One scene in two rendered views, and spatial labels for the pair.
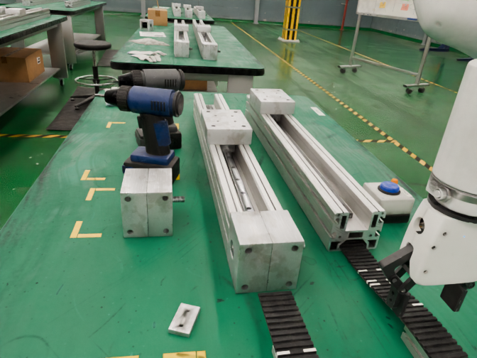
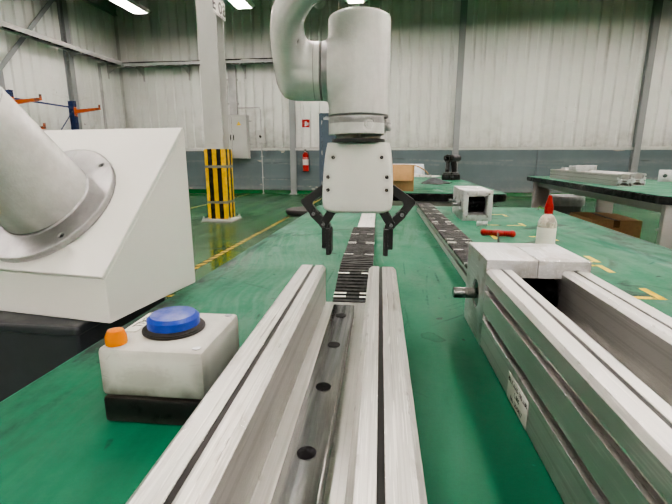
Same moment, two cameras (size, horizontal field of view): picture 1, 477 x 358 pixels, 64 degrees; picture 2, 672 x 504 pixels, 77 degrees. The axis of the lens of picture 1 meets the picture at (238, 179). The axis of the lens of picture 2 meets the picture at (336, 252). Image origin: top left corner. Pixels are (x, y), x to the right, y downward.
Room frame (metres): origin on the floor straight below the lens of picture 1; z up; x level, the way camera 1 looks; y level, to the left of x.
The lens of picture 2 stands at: (1.00, -0.10, 0.97)
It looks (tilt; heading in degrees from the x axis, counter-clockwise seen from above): 13 degrees down; 198
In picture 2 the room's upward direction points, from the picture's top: straight up
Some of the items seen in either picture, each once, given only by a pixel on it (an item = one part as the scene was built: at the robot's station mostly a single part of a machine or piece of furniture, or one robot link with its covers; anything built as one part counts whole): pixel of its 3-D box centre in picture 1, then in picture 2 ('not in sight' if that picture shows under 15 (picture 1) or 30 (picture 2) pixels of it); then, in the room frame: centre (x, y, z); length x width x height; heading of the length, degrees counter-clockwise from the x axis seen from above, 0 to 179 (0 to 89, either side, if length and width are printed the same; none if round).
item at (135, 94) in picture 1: (139, 133); not in sight; (0.83, 0.24, 0.89); 0.20 x 0.08 x 0.22; 84
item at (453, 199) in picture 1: (465, 192); (360, 128); (0.40, -0.26, 1.01); 0.09 x 0.08 x 0.03; 102
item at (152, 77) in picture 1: (147, 109); not in sight; (1.01, 0.26, 0.89); 0.20 x 0.08 x 0.22; 116
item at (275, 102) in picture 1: (270, 104); not in sight; (1.23, -0.09, 0.87); 0.16 x 0.11 x 0.07; 12
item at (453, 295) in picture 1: (463, 285); (321, 231); (0.41, -0.32, 0.87); 0.03 x 0.03 x 0.07; 12
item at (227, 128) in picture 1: (224, 131); not in sight; (0.94, 0.05, 0.87); 0.16 x 0.11 x 0.07; 12
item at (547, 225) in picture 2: not in sight; (547, 223); (0.02, 0.04, 0.84); 0.04 x 0.04 x 0.12
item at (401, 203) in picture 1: (382, 202); (187, 361); (0.73, -0.32, 0.81); 0.10 x 0.08 x 0.06; 102
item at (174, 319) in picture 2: (389, 188); (174, 324); (0.73, -0.33, 0.84); 0.04 x 0.04 x 0.02
